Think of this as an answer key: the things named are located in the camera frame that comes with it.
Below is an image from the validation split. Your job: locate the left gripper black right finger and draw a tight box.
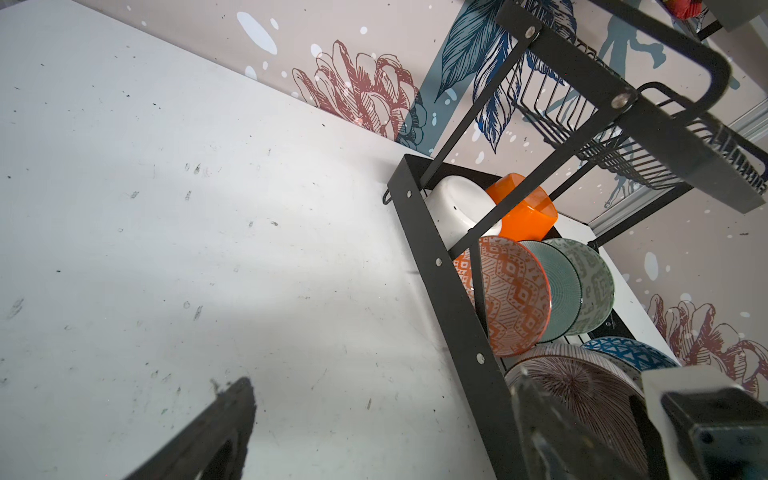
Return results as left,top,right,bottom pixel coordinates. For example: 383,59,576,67
510,374,645,479

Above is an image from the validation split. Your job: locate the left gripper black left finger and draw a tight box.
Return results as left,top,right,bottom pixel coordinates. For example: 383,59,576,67
128,377,257,479

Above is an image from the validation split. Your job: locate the purple striped bowl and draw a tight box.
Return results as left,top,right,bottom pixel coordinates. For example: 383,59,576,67
505,343,648,473

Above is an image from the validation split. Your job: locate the blue patterned bowl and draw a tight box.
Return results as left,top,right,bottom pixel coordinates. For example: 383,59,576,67
583,336,679,372

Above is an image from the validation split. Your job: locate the teal concentric pattern bowl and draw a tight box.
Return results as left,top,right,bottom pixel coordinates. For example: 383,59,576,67
521,240,583,343

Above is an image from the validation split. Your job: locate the orange white patterned bowl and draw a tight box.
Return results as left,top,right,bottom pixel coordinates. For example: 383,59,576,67
479,236,552,357

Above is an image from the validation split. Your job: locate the grey green patterned bowl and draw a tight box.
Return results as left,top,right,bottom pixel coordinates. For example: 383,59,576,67
545,238,615,336

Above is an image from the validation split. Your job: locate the orange plastic bowl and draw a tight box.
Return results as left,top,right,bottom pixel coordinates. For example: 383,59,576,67
486,173,558,241

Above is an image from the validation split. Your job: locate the white ceramic bowl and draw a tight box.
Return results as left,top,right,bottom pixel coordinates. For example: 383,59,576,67
425,175,496,249

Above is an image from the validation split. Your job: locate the red cassava chips bag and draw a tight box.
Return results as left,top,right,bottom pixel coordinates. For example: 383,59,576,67
663,0,703,20

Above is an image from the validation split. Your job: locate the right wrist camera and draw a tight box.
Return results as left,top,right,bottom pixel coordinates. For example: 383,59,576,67
632,366,767,479

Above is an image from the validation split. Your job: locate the black wire dish rack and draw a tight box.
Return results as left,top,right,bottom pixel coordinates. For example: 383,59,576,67
382,1,766,479

